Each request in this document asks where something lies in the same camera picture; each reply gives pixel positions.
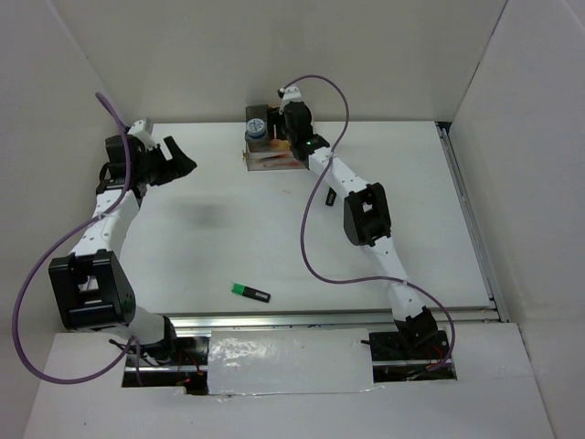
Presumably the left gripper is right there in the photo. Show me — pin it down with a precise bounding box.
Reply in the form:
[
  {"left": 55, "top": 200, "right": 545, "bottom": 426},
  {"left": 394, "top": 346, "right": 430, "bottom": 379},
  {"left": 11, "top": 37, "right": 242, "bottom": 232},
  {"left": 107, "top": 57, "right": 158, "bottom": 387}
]
[{"left": 134, "top": 136, "right": 197, "bottom": 187}]

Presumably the blue tape roll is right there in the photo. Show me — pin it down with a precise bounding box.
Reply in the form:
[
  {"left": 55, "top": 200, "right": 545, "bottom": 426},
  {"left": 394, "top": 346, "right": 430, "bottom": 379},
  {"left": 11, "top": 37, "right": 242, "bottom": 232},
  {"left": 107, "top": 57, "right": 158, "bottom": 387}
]
[{"left": 245, "top": 117, "right": 268, "bottom": 142}]

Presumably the clear red pen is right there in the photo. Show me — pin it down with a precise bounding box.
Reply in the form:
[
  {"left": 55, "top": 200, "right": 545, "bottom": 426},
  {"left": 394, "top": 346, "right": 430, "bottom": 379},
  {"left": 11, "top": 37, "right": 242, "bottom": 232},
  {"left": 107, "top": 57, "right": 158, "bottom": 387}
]
[{"left": 257, "top": 154, "right": 292, "bottom": 163}]

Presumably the red gel pen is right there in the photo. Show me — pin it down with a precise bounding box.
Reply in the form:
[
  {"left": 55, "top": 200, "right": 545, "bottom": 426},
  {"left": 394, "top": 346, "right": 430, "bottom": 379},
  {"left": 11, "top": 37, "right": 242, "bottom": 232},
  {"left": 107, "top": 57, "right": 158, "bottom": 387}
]
[{"left": 261, "top": 160, "right": 303, "bottom": 170}]

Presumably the yellow black highlighter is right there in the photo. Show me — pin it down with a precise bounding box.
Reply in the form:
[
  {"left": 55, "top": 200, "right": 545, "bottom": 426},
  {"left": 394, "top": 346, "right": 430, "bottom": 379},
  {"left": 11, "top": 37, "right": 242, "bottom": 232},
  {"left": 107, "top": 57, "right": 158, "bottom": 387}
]
[{"left": 325, "top": 187, "right": 337, "bottom": 207}]

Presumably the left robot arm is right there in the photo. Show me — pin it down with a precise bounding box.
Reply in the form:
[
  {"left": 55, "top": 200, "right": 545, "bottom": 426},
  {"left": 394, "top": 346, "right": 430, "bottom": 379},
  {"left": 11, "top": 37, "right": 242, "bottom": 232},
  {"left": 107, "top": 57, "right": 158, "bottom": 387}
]
[{"left": 48, "top": 134, "right": 197, "bottom": 365}]

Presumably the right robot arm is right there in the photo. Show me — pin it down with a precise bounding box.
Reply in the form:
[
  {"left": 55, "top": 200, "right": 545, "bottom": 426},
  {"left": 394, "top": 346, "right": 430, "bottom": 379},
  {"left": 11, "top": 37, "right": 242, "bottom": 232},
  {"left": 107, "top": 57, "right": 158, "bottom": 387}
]
[{"left": 279, "top": 98, "right": 438, "bottom": 359}]

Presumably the tan compartment box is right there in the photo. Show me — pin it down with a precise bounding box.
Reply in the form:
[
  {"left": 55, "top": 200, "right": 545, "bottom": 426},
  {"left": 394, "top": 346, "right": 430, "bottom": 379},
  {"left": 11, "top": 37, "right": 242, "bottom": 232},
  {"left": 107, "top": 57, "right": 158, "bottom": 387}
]
[{"left": 267, "top": 106, "right": 290, "bottom": 151}]

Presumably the clear plastic organizer tray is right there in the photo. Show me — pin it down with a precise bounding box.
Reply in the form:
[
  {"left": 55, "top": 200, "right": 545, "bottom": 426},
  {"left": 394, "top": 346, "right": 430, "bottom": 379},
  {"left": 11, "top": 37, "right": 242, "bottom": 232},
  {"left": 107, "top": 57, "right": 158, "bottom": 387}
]
[{"left": 244, "top": 102, "right": 321, "bottom": 171}]

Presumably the dark grey compartment box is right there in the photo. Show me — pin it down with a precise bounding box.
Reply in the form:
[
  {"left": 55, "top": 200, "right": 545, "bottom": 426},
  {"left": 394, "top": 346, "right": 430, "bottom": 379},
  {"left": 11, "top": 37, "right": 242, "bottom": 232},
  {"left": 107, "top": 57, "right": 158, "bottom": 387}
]
[{"left": 246, "top": 104, "right": 270, "bottom": 153}]

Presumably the green black highlighter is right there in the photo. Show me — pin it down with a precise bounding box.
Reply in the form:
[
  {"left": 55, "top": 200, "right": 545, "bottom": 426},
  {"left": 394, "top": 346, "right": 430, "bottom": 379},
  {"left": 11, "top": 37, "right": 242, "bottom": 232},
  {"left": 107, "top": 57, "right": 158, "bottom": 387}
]
[{"left": 231, "top": 284, "right": 271, "bottom": 303}]

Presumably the white cover panel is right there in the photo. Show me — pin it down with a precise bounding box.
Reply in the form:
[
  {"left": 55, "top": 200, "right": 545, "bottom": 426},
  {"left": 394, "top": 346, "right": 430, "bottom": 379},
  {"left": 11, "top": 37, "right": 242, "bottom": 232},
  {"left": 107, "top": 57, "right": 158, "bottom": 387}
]
[{"left": 207, "top": 328, "right": 374, "bottom": 396}]

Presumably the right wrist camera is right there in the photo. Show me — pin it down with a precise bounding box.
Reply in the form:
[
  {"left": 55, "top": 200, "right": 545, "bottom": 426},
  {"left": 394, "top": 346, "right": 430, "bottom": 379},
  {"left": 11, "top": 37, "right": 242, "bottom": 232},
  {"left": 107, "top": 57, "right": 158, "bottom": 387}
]
[{"left": 277, "top": 84, "right": 303, "bottom": 113}]

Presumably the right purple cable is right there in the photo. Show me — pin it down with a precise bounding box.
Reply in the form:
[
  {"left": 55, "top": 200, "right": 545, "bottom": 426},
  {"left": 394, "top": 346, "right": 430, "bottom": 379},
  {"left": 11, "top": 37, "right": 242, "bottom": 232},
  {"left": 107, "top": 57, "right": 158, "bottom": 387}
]
[{"left": 282, "top": 73, "right": 458, "bottom": 369}]

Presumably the purple cable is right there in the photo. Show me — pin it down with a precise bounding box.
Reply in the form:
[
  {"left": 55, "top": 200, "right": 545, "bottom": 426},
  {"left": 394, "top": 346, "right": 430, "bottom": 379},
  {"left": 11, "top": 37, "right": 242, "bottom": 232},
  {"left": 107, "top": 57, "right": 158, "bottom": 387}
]
[
  {"left": 282, "top": 73, "right": 458, "bottom": 369},
  {"left": 10, "top": 91, "right": 141, "bottom": 383}
]

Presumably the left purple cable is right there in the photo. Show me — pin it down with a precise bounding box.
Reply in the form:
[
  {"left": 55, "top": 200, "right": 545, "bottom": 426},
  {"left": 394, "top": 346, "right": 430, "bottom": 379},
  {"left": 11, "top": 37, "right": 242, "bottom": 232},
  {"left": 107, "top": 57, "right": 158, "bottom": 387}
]
[{"left": 10, "top": 91, "right": 141, "bottom": 383}]

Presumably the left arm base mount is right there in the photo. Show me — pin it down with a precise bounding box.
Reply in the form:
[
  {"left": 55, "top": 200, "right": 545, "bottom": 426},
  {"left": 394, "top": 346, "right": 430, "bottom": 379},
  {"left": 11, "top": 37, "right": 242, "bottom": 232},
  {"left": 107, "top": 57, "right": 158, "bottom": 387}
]
[{"left": 122, "top": 317, "right": 210, "bottom": 396}]

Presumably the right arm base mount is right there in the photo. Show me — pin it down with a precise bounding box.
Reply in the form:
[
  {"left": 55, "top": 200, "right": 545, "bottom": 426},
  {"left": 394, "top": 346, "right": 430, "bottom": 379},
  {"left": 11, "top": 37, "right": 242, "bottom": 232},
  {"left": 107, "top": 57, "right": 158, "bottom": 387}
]
[{"left": 360, "top": 329, "right": 456, "bottom": 384}]

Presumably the aluminium frame rail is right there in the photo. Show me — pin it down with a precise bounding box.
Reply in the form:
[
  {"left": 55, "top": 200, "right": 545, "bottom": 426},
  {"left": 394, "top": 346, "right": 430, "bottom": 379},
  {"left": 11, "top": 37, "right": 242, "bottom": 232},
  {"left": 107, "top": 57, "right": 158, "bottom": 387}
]
[{"left": 127, "top": 121, "right": 511, "bottom": 333}]

